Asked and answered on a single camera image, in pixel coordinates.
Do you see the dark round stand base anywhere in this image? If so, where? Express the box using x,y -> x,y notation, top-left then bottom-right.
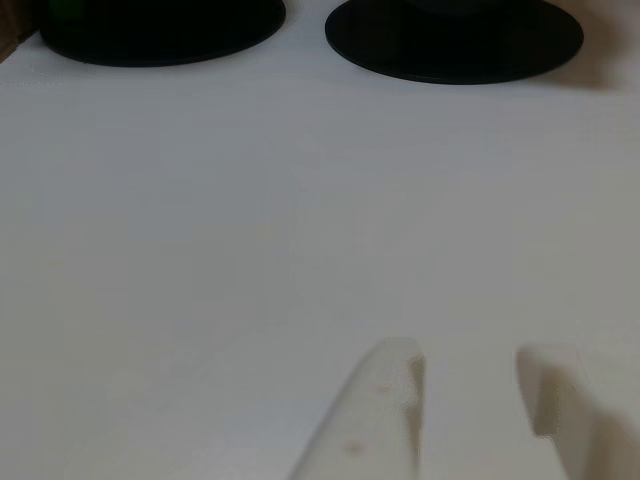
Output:
324,0 -> 586,86
38,0 -> 288,69

